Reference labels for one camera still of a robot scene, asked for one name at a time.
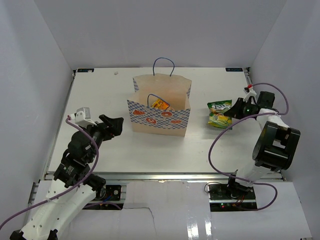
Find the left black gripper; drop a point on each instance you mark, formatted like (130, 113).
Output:
(115, 124)

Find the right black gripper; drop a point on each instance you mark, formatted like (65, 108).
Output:
(235, 111)

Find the green candy bag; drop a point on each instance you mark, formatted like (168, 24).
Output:
(217, 117)

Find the checkered paper bag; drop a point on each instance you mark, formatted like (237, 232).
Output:
(171, 88)

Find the orange snack pouch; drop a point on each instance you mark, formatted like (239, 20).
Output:
(161, 105)

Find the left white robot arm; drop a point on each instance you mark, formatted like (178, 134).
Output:
(74, 184)

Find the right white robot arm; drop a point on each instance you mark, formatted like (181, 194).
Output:
(275, 147)

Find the right blue corner label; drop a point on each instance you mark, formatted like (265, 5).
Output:
(234, 69)

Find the blue corner label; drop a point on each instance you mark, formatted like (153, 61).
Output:
(234, 69)
(85, 70)

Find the left blue corner label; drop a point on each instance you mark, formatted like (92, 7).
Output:
(85, 70)

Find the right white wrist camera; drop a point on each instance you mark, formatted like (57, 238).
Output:
(251, 95)

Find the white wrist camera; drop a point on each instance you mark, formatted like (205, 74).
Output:
(251, 95)
(82, 117)

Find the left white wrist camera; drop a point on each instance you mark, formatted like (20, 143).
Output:
(82, 117)

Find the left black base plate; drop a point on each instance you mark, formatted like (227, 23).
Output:
(110, 200)

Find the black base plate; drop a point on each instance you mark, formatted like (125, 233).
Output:
(110, 200)
(221, 199)

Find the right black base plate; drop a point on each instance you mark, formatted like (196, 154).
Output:
(221, 199)

